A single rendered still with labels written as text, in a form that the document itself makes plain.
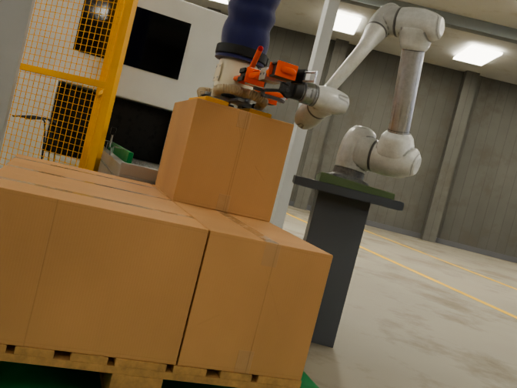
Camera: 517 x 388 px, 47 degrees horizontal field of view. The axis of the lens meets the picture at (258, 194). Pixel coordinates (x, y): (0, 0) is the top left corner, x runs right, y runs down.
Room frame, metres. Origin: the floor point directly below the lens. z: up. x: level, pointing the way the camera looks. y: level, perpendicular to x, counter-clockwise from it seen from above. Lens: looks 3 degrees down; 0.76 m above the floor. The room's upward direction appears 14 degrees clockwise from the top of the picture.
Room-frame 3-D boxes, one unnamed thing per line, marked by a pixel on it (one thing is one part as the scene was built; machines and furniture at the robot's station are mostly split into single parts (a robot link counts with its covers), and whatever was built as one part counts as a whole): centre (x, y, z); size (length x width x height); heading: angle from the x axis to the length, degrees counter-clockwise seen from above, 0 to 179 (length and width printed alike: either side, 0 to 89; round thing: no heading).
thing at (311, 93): (2.40, -0.09, 1.08); 0.09 x 0.06 x 0.09; 20
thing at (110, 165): (3.91, 1.04, 0.50); 2.31 x 0.05 x 0.19; 19
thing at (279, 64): (2.01, 0.02, 1.08); 0.08 x 0.07 x 0.05; 20
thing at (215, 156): (2.57, 0.21, 0.74); 0.60 x 0.40 x 0.40; 17
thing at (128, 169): (2.91, 0.34, 0.58); 0.70 x 0.03 x 0.06; 109
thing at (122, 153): (4.26, 1.10, 0.60); 1.60 x 0.11 x 0.09; 19
